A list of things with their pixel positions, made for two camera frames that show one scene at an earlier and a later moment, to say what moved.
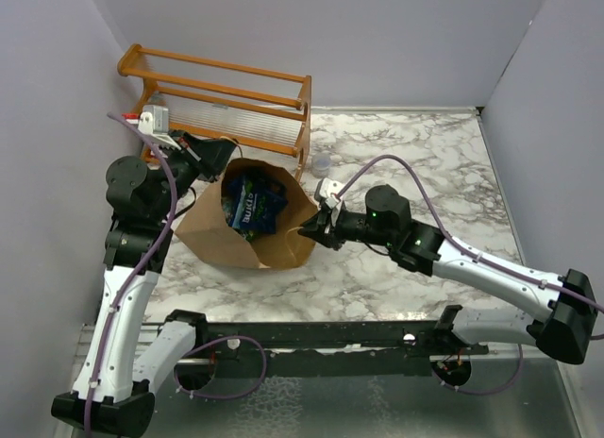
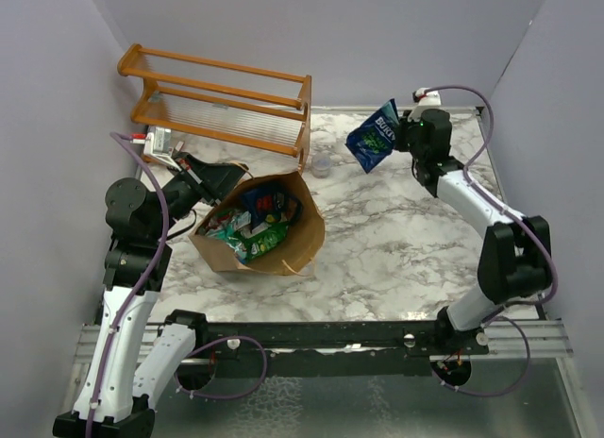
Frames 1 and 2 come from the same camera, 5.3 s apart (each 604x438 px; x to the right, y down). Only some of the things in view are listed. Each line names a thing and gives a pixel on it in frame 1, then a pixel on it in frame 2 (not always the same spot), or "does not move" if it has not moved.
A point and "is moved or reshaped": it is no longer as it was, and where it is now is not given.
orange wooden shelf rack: [258, 109] does not move
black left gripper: [209, 157] → [219, 179]
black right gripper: [324, 227] → [404, 124]
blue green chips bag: [255, 202] → [371, 143]
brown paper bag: [206, 229] is moved or reshaped
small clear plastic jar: [321, 163] does not move
